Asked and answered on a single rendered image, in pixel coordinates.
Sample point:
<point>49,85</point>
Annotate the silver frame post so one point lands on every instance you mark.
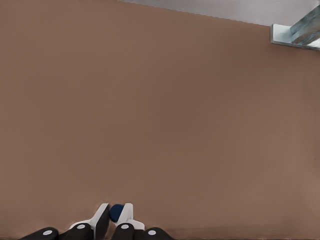
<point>297,33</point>

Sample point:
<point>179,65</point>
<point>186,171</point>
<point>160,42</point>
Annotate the dark blue round object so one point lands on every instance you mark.
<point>115,212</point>

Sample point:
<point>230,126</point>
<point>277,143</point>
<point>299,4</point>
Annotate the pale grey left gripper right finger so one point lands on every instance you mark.
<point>128,222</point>

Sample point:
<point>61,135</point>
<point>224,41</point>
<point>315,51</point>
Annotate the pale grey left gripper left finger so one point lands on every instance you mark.
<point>100,220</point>

